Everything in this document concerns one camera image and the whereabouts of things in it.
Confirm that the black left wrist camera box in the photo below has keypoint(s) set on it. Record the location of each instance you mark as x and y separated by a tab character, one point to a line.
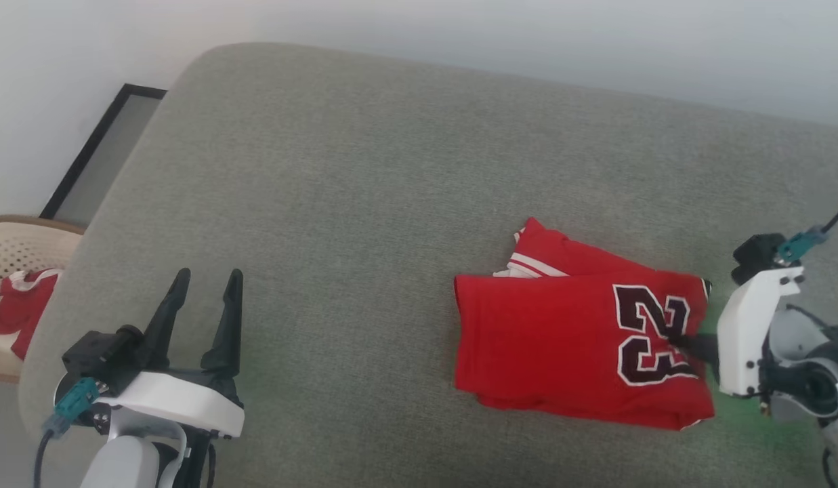
100	356

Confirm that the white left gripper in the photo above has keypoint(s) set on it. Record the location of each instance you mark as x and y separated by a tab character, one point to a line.
181	403

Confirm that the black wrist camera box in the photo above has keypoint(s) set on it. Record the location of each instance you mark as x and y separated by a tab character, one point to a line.
756	256
100	356

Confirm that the black framed glass panel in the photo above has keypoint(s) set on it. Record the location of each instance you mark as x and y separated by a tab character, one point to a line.
103	159

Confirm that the red basketball jersey number 23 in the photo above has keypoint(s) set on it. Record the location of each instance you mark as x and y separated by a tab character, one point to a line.
540	339

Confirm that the red white garment in basket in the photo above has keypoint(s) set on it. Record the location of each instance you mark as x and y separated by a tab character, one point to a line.
22	312

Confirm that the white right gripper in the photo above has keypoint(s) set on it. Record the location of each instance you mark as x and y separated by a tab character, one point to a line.
744	339

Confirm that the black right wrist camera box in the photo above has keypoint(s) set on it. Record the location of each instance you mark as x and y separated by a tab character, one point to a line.
756	256

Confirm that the beige perforated laundry basket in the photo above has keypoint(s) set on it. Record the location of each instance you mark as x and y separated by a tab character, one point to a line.
12	247

